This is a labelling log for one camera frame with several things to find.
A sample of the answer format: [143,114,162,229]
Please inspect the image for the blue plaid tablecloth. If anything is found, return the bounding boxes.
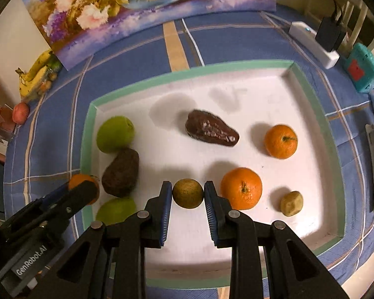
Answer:
[3,4,374,299]

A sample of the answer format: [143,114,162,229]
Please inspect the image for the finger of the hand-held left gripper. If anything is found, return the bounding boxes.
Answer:
[1,181,72,225]
[46,180,98,225]

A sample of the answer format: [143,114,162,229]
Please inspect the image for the teal box with red label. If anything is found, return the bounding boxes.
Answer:
[344,43,374,93]

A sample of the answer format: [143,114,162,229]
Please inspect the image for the small orange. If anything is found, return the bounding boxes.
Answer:
[68,174,100,205]
[264,125,299,159]

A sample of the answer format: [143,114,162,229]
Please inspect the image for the black cable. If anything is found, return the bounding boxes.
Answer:
[330,0,345,22]

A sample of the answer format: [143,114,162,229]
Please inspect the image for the black charger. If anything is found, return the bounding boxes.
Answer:
[315,17,347,53]

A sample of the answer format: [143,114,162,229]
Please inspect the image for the small yellow lemon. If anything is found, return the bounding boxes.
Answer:
[280,191,304,217]

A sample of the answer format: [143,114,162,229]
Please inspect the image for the clear plastic produce box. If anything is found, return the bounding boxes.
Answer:
[25,59,63,100]

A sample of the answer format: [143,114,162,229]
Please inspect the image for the red apple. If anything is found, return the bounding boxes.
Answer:
[12,102,30,124]

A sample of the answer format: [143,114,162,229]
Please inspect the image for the large orange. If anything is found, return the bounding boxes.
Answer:
[220,167,263,211]

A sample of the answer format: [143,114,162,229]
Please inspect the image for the white railing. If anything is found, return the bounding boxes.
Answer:
[340,0,374,53]

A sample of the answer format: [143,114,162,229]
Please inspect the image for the matte brown avocado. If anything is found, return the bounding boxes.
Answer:
[101,148,140,198]

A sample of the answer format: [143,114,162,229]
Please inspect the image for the dark wrinkled avocado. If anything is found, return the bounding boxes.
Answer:
[185,110,240,148]

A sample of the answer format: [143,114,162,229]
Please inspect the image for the floral painting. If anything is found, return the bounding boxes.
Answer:
[20,0,276,71]

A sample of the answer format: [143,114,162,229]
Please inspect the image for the white tray with green rim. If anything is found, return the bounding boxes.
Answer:
[80,60,346,290]

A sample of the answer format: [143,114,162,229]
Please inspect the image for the white power strip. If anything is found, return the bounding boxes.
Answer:
[289,21,340,70]

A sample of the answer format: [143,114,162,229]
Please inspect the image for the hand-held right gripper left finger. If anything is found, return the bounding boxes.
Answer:
[28,181,173,299]

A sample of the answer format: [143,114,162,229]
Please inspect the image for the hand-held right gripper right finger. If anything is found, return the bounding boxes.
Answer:
[204,181,350,299]

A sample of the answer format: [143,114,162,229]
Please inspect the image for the yellow banana bunch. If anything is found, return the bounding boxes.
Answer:
[16,50,55,98]

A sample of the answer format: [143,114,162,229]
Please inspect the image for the brown kiwi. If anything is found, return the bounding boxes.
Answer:
[172,178,204,209]

